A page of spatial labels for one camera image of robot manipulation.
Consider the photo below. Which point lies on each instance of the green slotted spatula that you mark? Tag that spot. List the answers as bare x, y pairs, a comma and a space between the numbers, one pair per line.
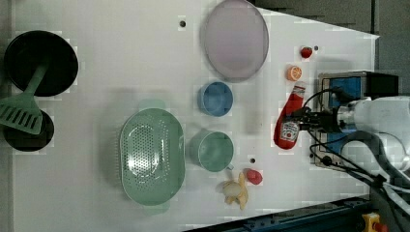
21, 112

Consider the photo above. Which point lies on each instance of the blue bowl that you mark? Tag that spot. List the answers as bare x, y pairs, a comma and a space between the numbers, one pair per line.
215, 99

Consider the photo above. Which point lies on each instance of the yellow emergency stop button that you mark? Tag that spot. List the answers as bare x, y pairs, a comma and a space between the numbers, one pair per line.
373, 223

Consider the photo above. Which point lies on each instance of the black round lid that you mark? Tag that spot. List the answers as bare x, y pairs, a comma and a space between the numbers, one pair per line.
27, 142

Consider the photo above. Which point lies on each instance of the red plush ketchup bottle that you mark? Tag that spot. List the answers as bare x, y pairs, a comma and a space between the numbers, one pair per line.
286, 130

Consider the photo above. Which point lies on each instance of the red strawberry toy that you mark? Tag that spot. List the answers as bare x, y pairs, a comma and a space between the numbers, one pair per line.
306, 52

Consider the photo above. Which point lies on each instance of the red toy piece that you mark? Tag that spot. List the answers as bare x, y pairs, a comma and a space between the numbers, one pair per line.
253, 176

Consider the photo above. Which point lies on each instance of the green strainer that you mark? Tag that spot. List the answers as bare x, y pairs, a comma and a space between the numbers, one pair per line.
152, 156

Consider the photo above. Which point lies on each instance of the peeled banana toy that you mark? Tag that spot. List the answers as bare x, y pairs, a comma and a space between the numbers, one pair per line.
236, 191

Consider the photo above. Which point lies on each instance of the grey round plate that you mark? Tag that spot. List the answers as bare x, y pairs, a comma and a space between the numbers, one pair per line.
236, 39

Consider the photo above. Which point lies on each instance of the orange slice toy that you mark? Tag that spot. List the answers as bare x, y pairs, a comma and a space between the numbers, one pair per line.
294, 73

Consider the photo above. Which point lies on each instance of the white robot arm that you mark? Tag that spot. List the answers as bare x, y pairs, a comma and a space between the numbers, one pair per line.
376, 138

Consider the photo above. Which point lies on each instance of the green cup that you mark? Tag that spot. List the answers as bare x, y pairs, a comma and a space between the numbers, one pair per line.
212, 150

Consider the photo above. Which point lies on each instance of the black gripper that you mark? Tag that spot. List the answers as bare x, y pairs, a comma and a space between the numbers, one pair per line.
323, 121

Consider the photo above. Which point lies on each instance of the black frying pan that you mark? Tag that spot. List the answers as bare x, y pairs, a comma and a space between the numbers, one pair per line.
29, 50

